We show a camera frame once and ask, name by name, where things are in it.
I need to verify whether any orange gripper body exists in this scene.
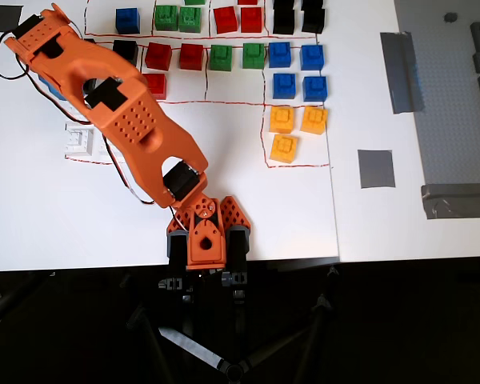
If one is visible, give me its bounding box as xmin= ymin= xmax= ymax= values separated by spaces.
xmin=18 ymin=54 xmax=71 ymax=94

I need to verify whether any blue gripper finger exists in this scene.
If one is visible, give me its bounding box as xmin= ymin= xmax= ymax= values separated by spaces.
xmin=38 ymin=74 xmax=71 ymax=101

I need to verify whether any orange robot base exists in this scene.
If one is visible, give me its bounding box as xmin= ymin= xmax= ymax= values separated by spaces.
xmin=166 ymin=194 xmax=252 ymax=270

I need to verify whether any blue brick block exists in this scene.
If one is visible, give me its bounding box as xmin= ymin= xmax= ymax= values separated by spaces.
xmin=299 ymin=44 xmax=325 ymax=72
xmin=268 ymin=42 xmax=292 ymax=69
xmin=302 ymin=75 xmax=328 ymax=102
xmin=272 ymin=73 xmax=297 ymax=100
xmin=115 ymin=7 xmax=141 ymax=35

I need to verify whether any yellow brick block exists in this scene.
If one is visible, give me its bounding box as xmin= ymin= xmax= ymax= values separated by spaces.
xmin=270 ymin=134 xmax=298 ymax=163
xmin=301 ymin=106 xmax=328 ymax=135
xmin=269 ymin=106 xmax=295 ymax=134

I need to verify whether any square grey tape marker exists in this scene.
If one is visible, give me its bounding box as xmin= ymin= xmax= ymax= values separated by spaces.
xmin=358 ymin=149 xmax=396 ymax=189

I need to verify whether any black tape patch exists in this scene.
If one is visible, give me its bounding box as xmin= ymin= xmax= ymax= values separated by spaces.
xmin=0 ymin=5 xmax=24 ymax=33

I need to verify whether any black grey table clamp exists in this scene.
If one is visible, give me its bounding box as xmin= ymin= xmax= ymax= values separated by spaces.
xmin=220 ymin=226 xmax=251 ymax=307
xmin=158 ymin=230 xmax=194 ymax=303

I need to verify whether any black stand leg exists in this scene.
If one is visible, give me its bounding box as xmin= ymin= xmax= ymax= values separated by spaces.
xmin=0 ymin=275 xmax=39 ymax=333

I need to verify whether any black tripod stand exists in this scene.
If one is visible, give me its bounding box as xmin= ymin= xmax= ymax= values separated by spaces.
xmin=126 ymin=266 xmax=341 ymax=384

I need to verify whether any long grey tape strip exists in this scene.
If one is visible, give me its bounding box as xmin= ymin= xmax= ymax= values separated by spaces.
xmin=379 ymin=30 xmax=426 ymax=115

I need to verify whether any grey studded baseplate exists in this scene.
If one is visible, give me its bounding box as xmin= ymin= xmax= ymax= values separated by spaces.
xmin=394 ymin=0 xmax=480 ymax=187

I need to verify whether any wide grey tape strip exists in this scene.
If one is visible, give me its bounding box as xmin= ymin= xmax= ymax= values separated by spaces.
xmin=420 ymin=182 xmax=480 ymax=220

